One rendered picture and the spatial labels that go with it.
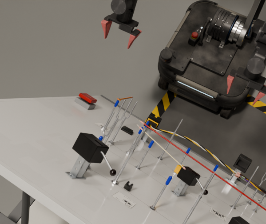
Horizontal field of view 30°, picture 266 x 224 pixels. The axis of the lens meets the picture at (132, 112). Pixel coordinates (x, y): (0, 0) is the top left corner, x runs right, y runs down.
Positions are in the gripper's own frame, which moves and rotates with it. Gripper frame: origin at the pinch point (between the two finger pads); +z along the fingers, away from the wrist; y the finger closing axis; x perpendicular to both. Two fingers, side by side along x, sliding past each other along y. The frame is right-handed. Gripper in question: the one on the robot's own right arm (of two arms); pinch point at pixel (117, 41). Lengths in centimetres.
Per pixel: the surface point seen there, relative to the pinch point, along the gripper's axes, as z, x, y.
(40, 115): -3, -63, 5
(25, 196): 16, -73, 10
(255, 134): 66, 95, 66
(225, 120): 66, 95, 47
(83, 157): -16, -86, 27
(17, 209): 54, -46, -4
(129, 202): -8, -82, 39
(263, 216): 16, -36, 71
